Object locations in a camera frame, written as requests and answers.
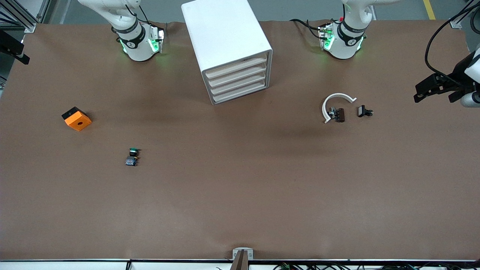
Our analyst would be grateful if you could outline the green push button blue block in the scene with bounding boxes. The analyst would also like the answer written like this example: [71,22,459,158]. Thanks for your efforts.
[125,148,140,167]

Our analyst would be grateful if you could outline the white plastic bin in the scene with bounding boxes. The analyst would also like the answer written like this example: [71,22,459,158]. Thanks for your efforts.
[205,55,268,79]

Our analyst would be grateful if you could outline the orange and black button box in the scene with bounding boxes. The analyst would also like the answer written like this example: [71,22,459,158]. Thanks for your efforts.
[61,106,92,132]

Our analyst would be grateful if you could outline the cream cabinet drawer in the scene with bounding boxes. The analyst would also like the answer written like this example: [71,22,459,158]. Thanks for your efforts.
[207,64,268,87]
[212,81,269,104]
[210,73,269,96]

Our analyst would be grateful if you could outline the white drawer cabinet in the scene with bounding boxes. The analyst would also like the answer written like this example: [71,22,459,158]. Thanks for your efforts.
[181,0,273,105]

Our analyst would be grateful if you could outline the white curved plastic arc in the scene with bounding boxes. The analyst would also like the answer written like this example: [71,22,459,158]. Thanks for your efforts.
[322,93,357,124]

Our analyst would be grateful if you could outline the dark brown electrical component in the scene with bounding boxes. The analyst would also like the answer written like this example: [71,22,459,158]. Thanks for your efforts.
[327,107,345,123]

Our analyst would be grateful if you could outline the aluminium frame profile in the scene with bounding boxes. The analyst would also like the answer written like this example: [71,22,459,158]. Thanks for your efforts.
[0,0,51,33]
[450,0,480,30]

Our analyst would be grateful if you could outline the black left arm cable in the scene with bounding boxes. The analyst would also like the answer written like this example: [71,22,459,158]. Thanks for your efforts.
[424,0,480,77]

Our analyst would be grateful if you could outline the black base cable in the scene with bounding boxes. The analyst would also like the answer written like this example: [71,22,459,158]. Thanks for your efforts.
[289,18,326,42]

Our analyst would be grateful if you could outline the tangled cables under table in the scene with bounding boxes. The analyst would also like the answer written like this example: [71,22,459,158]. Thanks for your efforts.
[273,262,480,270]

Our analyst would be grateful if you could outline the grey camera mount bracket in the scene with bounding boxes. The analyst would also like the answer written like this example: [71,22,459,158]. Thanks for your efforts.
[231,248,254,270]

